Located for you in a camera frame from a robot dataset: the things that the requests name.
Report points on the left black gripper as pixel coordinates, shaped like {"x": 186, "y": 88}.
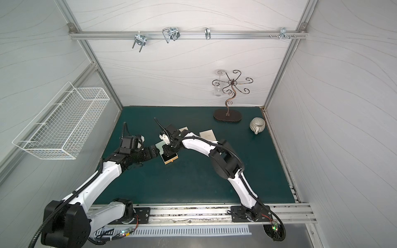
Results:
{"x": 149, "y": 154}

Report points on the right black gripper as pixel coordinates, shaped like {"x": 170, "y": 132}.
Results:
{"x": 169, "y": 133}

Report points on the mint green jewelry box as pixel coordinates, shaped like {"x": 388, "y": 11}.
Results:
{"x": 166, "y": 159}

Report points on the cream drawer jewelry box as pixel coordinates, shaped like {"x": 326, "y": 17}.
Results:
{"x": 208, "y": 135}

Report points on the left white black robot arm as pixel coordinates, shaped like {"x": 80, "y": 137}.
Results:
{"x": 68, "y": 223}

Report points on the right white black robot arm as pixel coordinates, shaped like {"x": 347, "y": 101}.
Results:
{"x": 226, "y": 163}

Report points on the black metal jewelry stand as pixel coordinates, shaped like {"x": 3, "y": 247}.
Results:
{"x": 230, "y": 88}

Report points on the dark green table mat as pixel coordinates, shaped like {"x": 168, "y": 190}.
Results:
{"x": 191, "y": 179}

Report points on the clear glass on stand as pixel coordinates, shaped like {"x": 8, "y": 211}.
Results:
{"x": 218, "y": 83}

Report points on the grey ribbed ceramic ornament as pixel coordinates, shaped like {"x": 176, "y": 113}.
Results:
{"x": 257, "y": 125}

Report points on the left metal clamp hook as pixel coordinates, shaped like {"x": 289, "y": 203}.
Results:
{"x": 139, "y": 40}

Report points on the metal clamp hook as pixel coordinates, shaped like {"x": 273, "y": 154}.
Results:
{"x": 171, "y": 33}
{"x": 139, "y": 40}

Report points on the middle metal clamp hook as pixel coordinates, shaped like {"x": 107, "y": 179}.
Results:
{"x": 171, "y": 33}

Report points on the small metal clamp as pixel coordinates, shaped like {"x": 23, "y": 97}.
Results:
{"x": 207, "y": 33}

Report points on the aluminium cross bar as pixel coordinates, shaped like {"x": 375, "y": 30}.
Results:
{"x": 185, "y": 35}

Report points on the right metal clamp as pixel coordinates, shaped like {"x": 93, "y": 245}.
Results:
{"x": 283, "y": 35}

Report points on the white wire basket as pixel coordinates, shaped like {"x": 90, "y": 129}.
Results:
{"x": 60, "y": 129}

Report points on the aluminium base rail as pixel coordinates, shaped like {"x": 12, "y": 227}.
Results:
{"x": 217, "y": 214}

